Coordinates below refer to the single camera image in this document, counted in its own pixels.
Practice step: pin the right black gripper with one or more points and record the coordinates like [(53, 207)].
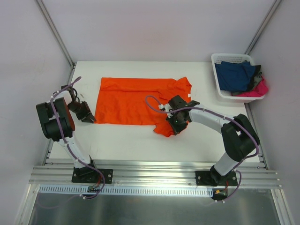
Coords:
[(175, 126)]

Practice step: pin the orange t shirt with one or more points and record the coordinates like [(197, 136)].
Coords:
[(135, 101)]

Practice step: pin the dark grey t shirt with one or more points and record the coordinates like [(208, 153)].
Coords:
[(253, 75)]

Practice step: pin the aluminium mounting rail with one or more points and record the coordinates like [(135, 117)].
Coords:
[(155, 174)]

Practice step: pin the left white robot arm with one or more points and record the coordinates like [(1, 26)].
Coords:
[(58, 125)]

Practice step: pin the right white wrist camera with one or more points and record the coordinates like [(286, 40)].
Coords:
[(164, 108)]

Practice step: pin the white plastic laundry basket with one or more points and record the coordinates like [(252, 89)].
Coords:
[(232, 58)]

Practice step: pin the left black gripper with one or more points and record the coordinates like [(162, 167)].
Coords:
[(82, 111)]

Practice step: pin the pink t shirt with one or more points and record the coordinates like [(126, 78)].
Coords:
[(260, 90)]

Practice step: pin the blue t shirt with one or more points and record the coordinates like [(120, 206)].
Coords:
[(231, 76)]

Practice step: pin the white slotted cable duct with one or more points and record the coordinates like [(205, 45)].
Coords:
[(125, 190)]

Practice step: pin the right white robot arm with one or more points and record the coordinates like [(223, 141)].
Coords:
[(238, 135)]

